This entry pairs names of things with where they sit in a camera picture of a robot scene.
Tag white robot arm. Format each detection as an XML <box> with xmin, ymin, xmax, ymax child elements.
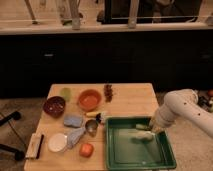
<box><xmin>133</xmin><ymin>89</ymin><xmax>213</xmax><ymax>141</ymax></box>

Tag green plastic tray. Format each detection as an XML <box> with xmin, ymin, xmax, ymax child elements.
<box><xmin>105</xmin><ymin>117</ymin><xmax>177</xmax><ymax>171</ymax></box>

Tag orange red pepper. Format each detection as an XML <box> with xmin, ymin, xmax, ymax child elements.
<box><xmin>79</xmin><ymin>143</ymin><xmax>94</xmax><ymax>157</ymax></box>

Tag orange bowl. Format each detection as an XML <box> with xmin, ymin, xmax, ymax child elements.
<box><xmin>77</xmin><ymin>89</ymin><xmax>102</xmax><ymax>111</ymax></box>

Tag grey blue cloth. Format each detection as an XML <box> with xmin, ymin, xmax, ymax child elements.
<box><xmin>67</xmin><ymin>127</ymin><xmax>85</xmax><ymax>148</ymax></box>

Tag blue sponge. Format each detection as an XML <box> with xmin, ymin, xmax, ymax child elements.
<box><xmin>63</xmin><ymin>115</ymin><xmax>83</xmax><ymax>128</ymax></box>

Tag small white plate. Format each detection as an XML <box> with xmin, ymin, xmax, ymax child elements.
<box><xmin>48</xmin><ymin>133</ymin><xmax>67</xmax><ymax>153</ymax></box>

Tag dark red bowl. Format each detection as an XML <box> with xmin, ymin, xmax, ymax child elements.
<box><xmin>43</xmin><ymin>96</ymin><xmax>66</xmax><ymax>118</ymax></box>

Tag white board eraser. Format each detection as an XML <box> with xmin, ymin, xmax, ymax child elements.
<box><xmin>25</xmin><ymin>133</ymin><xmax>44</xmax><ymax>159</ymax></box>

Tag black chair base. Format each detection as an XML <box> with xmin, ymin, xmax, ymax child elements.
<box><xmin>0</xmin><ymin>111</ymin><xmax>26</xmax><ymax>162</ymax></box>

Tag yellow handled brush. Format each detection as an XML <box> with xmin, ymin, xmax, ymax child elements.
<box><xmin>86</xmin><ymin>111</ymin><xmax>106</xmax><ymax>124</ymax></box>

